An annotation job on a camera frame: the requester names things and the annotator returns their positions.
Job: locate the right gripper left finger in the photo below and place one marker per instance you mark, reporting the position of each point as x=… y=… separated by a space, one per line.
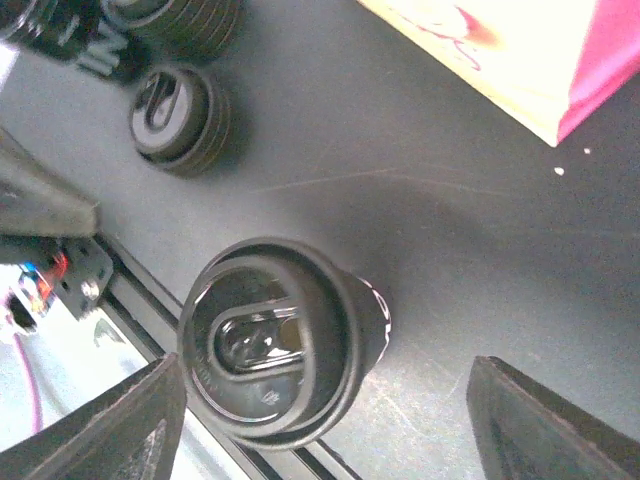
x=131 y=431

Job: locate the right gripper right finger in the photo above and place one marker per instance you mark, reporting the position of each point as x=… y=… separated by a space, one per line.
x=523 y=430

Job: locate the pink cakes paper bag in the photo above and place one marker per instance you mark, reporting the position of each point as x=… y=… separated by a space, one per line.
x=548 y=64

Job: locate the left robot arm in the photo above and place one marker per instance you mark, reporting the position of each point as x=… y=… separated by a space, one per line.
x=35 y=201

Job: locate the front black lid stack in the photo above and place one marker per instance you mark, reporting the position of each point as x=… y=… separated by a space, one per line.
x=180 y=119

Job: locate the black lid stack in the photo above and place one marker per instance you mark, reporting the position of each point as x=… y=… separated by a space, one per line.
x=192 y=30
x=180 y=119

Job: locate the middle black lid stack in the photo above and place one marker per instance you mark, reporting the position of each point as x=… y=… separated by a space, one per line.
x=192 y=30

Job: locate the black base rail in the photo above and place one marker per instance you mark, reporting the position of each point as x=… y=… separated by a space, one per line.
x=100 y=273

